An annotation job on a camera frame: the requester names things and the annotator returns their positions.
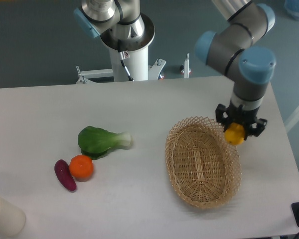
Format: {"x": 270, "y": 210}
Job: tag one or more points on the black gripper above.
{"x": 241, "y": 112}

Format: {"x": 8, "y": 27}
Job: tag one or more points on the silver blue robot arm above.
{"x": 232, "y": 52}

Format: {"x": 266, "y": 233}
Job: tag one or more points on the woven wicker basket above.
{"x": 204, "y": 169}

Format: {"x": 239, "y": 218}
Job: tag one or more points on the blue bag in background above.
{"x": 292, "y": 8}

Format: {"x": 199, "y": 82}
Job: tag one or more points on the green bok choy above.
{"x": 96, "y": 142}

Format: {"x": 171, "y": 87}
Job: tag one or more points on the orange tangerine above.
{"x": 81, "y": 166}

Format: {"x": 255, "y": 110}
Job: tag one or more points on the purple sweet potato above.
{"x": 62, "y": 172}

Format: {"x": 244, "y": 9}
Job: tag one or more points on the white pedestal base frame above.
{"x": 128, "y": 66}

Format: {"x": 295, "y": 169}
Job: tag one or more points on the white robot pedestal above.
{"x": 134, "y": 37}

